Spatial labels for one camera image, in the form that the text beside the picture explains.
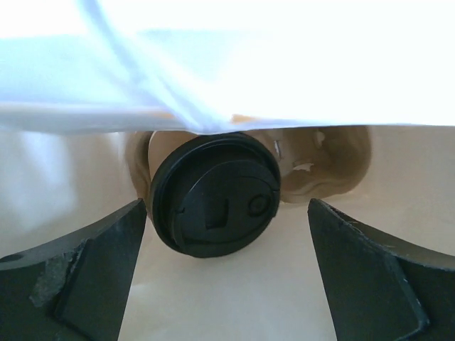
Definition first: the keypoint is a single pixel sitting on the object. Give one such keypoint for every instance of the black cup lid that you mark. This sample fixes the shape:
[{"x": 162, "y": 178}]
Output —
[{"x": 214, "y": 195}]

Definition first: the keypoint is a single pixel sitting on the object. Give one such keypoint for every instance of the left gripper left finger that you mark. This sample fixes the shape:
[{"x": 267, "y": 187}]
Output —
[{"x": 75, "y": 287}]

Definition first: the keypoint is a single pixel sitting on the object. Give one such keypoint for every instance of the brown paper bag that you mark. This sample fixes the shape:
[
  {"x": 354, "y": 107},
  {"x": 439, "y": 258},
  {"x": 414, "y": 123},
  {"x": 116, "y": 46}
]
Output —
[{"x": 78, "y": 76}]

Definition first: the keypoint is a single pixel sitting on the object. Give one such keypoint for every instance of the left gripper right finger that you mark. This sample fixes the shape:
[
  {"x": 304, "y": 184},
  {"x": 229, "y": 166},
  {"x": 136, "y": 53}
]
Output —
[{"x": 378, "y": 286}]

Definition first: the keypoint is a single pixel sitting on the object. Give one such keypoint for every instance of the pulp cup carrier tray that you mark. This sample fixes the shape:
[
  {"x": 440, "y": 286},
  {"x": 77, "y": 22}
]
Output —
[{"x": 314, "y": 162}]

